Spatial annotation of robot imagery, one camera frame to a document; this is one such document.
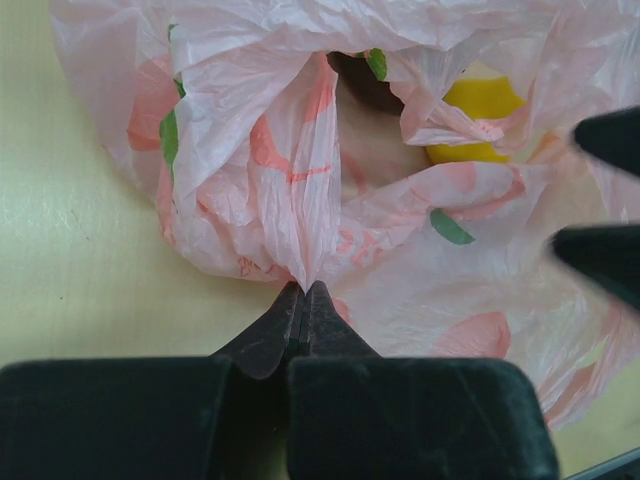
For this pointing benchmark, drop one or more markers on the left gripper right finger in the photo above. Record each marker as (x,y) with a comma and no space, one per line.
(357,415)

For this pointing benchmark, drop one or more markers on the pink plastic bag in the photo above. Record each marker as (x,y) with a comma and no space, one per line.
(286,140)

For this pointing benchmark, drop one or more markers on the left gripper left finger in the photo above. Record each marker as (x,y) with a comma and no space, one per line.
(194,417)

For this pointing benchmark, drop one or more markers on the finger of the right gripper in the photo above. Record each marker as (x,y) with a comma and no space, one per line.
(612,138)
(607,255)

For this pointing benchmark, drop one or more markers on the aluminium mounting rail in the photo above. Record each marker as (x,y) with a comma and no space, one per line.
(622,467)

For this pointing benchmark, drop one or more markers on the yellow fruit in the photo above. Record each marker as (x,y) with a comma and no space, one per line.
(479,99)

